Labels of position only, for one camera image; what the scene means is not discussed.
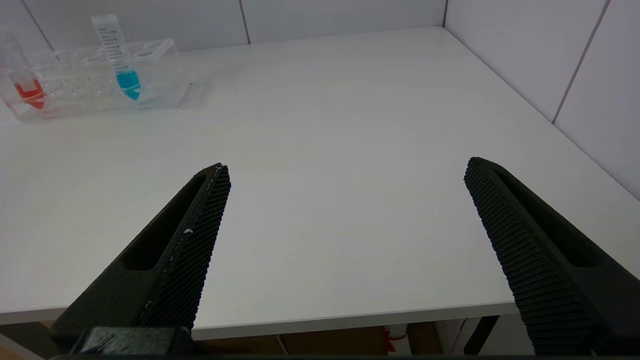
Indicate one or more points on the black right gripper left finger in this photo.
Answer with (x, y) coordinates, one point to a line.
(165, 280)

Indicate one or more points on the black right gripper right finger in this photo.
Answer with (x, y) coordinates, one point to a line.
(550, 280)

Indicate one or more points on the test tube with blue pigment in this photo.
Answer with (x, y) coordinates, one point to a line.
(128, 82)

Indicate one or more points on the clear plastic test tube rack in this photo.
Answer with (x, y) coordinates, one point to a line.
(160, 80)

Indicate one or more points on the test tube with red pigment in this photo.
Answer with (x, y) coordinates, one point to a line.
(32, 95)

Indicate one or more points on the black slanted bar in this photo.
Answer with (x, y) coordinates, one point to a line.
(480, 335)

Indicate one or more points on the white and red small object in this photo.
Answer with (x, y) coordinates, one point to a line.
(395, 342)

